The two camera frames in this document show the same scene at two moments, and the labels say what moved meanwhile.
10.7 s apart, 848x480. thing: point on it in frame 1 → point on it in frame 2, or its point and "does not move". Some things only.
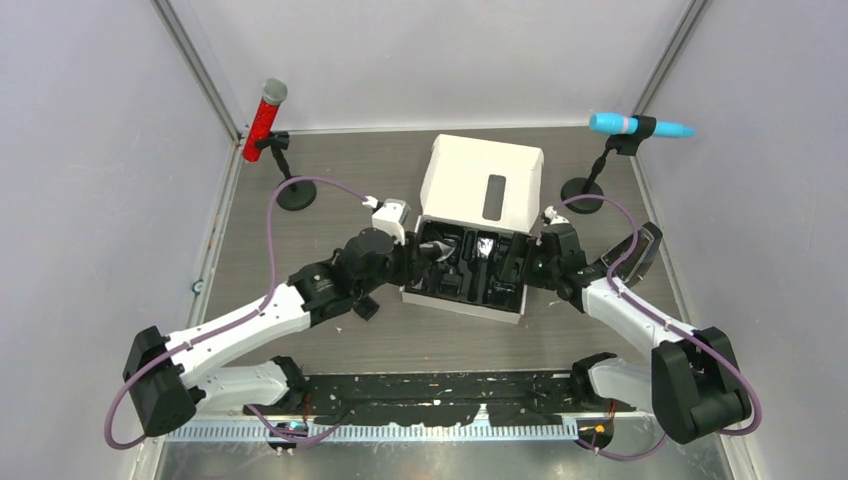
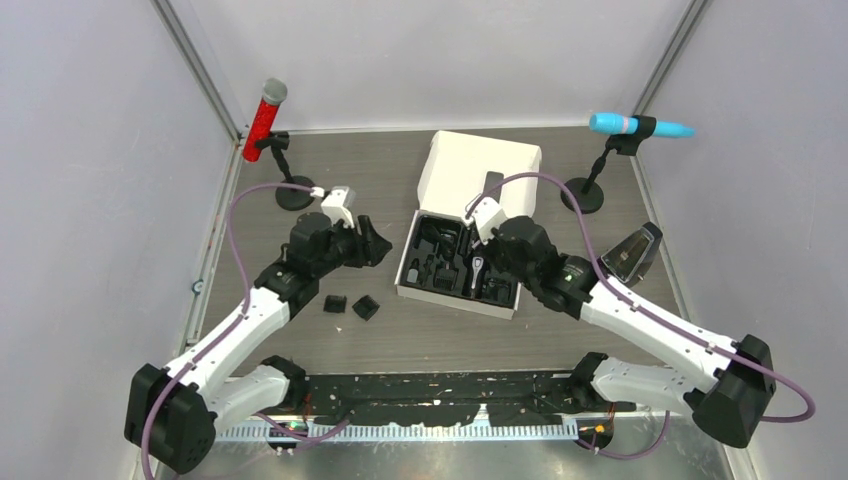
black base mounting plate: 416,399 does not move
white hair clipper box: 478,207 does not move
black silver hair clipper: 438,251 → 473,284
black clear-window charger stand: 640,261 does not move
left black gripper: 408,255 → 368,246
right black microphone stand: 625,145 does not move
